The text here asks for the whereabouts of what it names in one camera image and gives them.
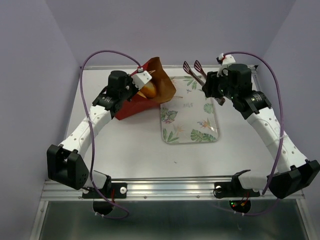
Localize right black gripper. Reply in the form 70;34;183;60
200;68;238;101

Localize metal serving tongs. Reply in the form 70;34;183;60
182;59;227;106

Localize red brown paper bag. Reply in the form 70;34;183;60
115;56;176;120

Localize long orange baguette bread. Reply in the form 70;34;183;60
140;81;157;99

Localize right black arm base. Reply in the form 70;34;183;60
213;181;260;214

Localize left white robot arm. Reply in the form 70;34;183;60
46;70;151;197

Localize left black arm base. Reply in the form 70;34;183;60
82;182;128;216

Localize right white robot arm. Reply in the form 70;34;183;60
202;63;320;199

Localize floral patterned tray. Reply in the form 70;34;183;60
160;76;219;144

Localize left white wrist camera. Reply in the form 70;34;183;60
131;70;152;90

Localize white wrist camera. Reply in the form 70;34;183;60
216;53;236;77
131;70;152;90

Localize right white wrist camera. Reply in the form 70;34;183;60
216;53;236;77

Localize aluminium mounting rail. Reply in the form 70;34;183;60
41;177;306;202

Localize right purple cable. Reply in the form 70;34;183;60
212;51;286;217

